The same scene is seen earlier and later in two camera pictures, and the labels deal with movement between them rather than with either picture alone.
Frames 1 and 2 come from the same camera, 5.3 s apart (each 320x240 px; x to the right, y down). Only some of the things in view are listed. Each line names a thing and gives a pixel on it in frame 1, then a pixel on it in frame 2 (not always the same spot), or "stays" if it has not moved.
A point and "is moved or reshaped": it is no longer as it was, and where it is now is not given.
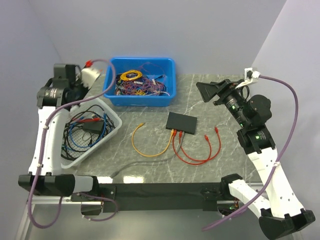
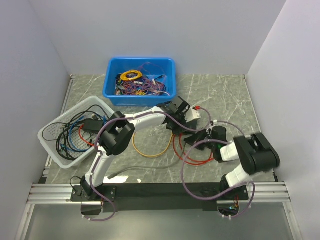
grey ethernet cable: (132, 162) -> (149, 167)
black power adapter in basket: (93, 126) stays
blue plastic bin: (142, 81) stays
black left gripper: (76, 82) -> (178, 129)
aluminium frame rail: (25, 223) stays
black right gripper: (208, 90) -> (197, 136)
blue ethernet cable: (92, 144) is moved or reshaped
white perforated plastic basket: (87, 126) stays
